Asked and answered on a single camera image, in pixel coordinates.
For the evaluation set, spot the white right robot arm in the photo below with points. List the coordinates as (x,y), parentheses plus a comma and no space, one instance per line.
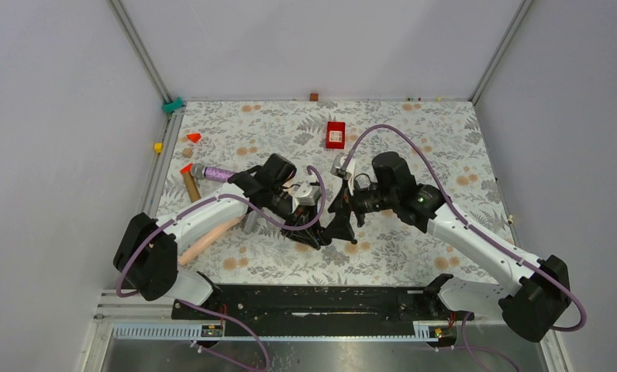
(529,295)

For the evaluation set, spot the silver microphone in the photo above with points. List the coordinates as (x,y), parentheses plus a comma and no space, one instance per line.
(250,223)

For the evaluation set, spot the pink microphone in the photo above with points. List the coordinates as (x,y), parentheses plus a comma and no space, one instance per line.
(205,241)

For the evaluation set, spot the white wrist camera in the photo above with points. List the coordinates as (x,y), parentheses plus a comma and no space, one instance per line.
(338,169)
(306,195)

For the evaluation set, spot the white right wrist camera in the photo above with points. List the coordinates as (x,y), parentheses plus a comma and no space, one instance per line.
(338,169)

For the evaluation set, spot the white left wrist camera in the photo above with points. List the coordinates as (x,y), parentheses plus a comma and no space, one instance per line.
(306,195)

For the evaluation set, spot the teal block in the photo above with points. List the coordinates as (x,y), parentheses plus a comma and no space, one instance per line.
(172,106)

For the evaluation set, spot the aluminium corner rail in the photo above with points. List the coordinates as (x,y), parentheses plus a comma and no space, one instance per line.
(142,99)
(501,49)

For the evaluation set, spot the red wedge block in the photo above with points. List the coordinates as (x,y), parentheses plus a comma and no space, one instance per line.
(194,137)

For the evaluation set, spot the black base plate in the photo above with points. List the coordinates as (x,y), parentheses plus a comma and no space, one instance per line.
(255,304)

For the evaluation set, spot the gold brown microphone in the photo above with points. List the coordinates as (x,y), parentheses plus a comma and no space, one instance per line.
(191,187)

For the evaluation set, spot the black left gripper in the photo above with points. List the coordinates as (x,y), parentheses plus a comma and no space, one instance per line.
(308,235)

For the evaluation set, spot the purple glitter microphone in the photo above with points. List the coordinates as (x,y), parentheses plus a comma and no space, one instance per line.
(203,172)

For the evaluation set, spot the aluminium corner rail right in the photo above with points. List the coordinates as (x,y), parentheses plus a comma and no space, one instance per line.
(501,49)

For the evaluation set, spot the floral table mat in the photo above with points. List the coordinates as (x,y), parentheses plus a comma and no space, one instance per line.
(441,142)

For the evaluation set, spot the red box with label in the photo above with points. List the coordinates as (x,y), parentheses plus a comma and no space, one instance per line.
(335,135)

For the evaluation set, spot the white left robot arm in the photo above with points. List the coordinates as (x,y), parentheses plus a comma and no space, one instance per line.
(147,257)

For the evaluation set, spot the red block near microphones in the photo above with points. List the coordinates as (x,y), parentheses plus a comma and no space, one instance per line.
(186,169)

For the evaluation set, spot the small coloured beads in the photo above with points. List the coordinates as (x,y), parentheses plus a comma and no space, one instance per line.
(424,99)

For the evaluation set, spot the black earbud charging case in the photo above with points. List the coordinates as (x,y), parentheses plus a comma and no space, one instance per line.
(323,240)

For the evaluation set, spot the aluminium corner rail left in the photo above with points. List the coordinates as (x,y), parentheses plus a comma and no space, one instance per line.
(142,99)

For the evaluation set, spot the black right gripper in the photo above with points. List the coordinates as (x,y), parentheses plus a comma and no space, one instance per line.
(346,202)

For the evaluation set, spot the white slotted cable duct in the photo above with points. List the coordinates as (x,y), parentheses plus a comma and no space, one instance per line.
(300,329)

